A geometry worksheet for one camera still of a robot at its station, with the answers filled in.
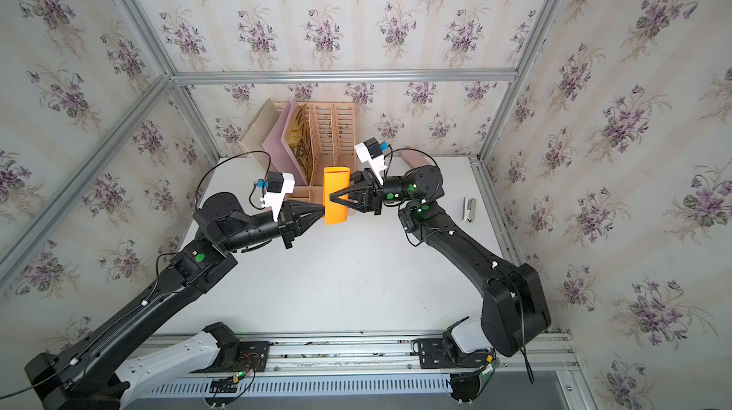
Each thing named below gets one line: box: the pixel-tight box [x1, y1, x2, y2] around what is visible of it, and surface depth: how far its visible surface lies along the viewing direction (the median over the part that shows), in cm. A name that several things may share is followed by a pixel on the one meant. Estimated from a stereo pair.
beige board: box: [239, 98, 283, 175], surface depth 91 cm
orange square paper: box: [322, 165, 351, 226], surface depth 56 cm
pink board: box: [262, 99, 308, 186], surface depth 92 cm
